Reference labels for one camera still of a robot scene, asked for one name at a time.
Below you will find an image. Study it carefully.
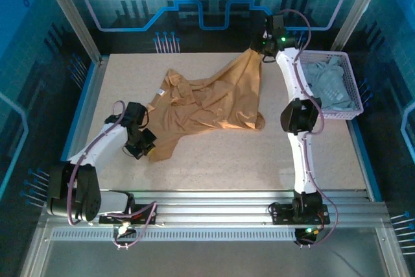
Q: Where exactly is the tan t-shirt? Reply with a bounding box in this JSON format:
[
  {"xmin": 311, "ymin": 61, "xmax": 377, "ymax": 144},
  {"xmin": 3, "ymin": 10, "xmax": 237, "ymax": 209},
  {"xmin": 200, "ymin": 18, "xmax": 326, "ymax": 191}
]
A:
[{"xmin": 144, "ymin": 46, "xmax": 267, "ymax": 163}]

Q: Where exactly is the grey t-shirt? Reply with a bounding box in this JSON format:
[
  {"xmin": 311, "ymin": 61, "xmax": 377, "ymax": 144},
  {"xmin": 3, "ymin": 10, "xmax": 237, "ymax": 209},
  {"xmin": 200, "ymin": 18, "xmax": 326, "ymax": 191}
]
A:
[{"xmin": 301, "ymin": 57, "xmax": 356, "ymax": 112}]

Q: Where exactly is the lavender plastic basket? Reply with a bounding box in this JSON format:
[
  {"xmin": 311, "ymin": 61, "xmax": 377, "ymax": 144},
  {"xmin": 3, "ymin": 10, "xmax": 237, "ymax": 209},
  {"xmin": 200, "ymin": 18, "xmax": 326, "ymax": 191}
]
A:
[{"xmin": 296, "ymin": 50, "xmax": 364, "ymax": 121}]

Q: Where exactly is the aluminium mounting rail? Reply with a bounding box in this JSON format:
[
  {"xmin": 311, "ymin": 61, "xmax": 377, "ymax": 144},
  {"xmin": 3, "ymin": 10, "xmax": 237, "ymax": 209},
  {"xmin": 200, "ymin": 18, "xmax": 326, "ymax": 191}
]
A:
[{"xmin": 38, "ymin": 189, "xmax": 390, "ymax": 229}]

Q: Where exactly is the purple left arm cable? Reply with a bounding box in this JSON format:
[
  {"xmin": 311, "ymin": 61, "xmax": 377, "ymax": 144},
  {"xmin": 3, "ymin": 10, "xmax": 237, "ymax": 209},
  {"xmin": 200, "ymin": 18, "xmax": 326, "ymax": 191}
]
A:
[{"xmin": 66, "ymin": 100, "xmax": 159, "ymax": 250}]

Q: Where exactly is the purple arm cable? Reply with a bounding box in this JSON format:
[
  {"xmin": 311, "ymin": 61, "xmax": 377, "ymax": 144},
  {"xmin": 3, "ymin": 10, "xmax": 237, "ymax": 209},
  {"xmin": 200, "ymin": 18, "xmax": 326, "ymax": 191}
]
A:
[
  {"xmin": 66, "ymin": 100, "xmax": 159, "ymax": 250},
  {"xmin": 278, "ymin": 9, "xmax": 340, "ymax": 248}
]

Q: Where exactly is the aluminium frame post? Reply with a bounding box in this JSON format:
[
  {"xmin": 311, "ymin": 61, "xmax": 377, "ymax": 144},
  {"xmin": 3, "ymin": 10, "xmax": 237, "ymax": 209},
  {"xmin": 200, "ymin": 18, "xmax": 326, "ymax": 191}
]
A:
[
  {"xmin": 330, "ymin": 0, "xmax": 392, "ymax": 51},
  {"xmin": 36, "ymin": 0, "xmax": 102, "ymax": 64}
]

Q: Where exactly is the slotted grey cable duct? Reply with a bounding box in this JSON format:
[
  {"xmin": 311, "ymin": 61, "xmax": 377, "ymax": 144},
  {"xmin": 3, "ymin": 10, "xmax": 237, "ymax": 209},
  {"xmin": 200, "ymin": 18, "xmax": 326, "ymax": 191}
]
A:
[{"xmin": 50, "ymin": 228, "xmax": 299, "ymax": 242}]

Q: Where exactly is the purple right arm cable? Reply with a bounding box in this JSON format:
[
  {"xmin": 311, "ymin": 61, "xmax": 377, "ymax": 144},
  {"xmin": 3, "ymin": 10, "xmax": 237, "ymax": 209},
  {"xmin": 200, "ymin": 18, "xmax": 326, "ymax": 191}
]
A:
[{"xmin": 278, "ymin": 9, "xmax": 340, "ymax": 248}]

